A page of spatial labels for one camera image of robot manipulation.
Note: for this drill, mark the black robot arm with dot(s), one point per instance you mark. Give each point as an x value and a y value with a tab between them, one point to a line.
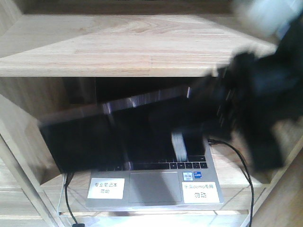
291	48

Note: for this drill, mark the black foldable phone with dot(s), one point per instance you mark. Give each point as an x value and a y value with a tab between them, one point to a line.
145	130

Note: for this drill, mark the wooden desk shelf unit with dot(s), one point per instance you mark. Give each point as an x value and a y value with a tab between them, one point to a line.
43	42

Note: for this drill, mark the silver laptop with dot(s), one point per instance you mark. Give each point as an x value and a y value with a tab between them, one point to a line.
194	181

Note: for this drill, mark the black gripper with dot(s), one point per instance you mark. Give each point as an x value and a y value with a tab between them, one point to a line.
252	95

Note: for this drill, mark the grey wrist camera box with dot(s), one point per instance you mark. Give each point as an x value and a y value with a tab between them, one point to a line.
267	17

